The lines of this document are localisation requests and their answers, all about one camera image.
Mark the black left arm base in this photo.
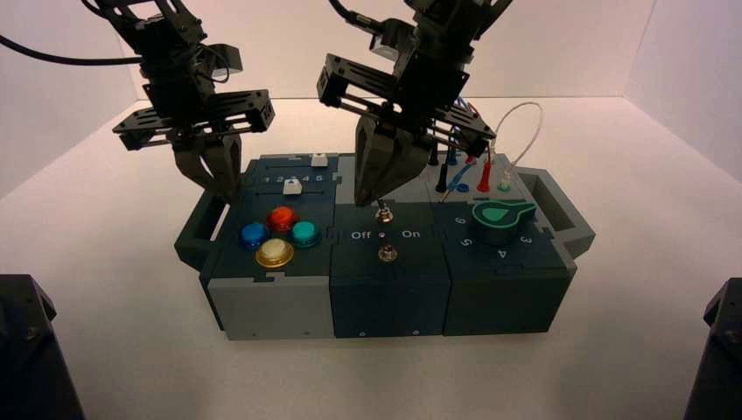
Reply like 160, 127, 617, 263
0, 274, 87, 420

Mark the black banana plug cable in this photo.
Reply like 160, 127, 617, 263
429, 144, 451, 194

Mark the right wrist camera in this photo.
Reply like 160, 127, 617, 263
367, 20, 416, 62

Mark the green rotary knob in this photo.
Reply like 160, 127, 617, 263
470, 199, 538, 246

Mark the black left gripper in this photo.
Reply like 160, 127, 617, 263
113, 49, 276, 204

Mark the red banana plug cable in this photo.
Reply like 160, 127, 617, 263
463, 102, 494, 193

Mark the blue banana plug cable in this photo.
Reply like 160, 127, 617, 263
440, 97, 481, 203

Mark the blue round push button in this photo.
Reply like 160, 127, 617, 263
238, 222, 271, 251

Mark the teal round push button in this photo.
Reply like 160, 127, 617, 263
288, 220, 322, 249

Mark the white banana plug cable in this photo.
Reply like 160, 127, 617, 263
491, 101, 544, 193

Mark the dark teal grey task box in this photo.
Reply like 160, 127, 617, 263
173, 151, 597, 341

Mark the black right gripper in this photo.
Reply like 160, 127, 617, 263
317, 49, 497, 207

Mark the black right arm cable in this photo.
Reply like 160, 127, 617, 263
327, 0, 387, 32

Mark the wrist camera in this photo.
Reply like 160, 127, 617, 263
367, 20, 416, 62
199, 43, 243, 82

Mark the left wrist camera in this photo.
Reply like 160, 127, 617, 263
199, 43, 243, 82

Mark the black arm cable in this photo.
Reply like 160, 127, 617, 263
327, 0, 387, 32
0, 34, 144, 66

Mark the yellow round push button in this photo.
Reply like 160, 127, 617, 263
255, 238, 295, 270

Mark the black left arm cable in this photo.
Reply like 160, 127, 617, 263
0, 34, 144, 66

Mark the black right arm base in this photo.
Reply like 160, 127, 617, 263
683, 276, 742, 420

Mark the orange round push button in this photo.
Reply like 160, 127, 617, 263
265, 206, 299, 235

